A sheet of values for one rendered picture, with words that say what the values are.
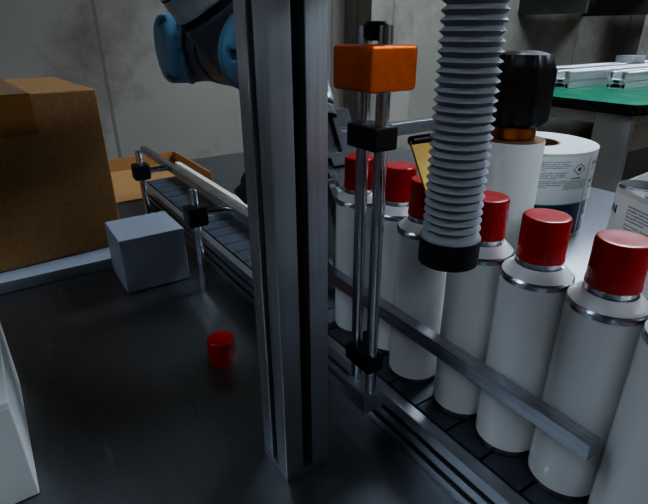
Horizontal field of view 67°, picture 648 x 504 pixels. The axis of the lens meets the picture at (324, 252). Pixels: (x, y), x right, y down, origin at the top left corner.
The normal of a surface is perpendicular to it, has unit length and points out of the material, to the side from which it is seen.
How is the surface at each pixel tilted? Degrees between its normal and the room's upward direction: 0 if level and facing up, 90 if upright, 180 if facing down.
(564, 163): 90
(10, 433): 90
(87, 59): 90
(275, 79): 90
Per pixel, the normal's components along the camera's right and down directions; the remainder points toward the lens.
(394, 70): 0.55, 0.34
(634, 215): -0.99, 0.07
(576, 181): 0.34, 0.39
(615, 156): -0.83, 0.23
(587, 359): -0.61, 0.33
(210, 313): 0.00, -0.91
